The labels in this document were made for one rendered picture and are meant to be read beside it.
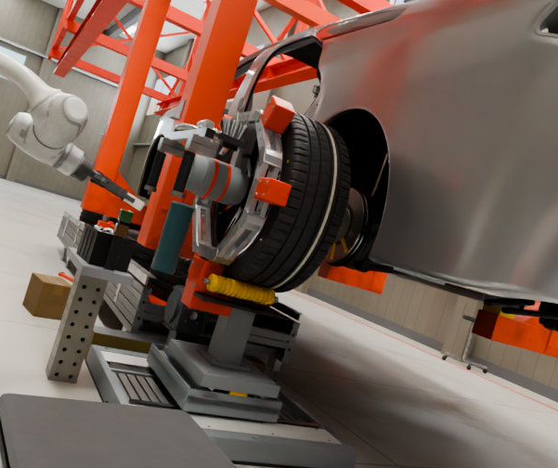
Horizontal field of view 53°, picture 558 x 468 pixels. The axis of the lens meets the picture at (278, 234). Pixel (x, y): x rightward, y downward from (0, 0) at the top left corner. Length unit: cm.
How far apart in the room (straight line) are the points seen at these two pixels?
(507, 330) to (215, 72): 238
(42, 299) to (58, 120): 158
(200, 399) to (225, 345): 23
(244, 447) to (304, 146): 97
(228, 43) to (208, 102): 28
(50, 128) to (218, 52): 113
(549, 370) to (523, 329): 269
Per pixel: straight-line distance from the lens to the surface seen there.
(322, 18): 515
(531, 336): 397
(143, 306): 259
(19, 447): 87
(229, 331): 204
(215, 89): 252
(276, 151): 179
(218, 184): 191
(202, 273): 194
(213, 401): 194
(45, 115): 159
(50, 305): 303
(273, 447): 193
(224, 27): 257
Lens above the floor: 70
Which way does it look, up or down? 1 degrees up
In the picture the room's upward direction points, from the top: 17 degrees clockwise
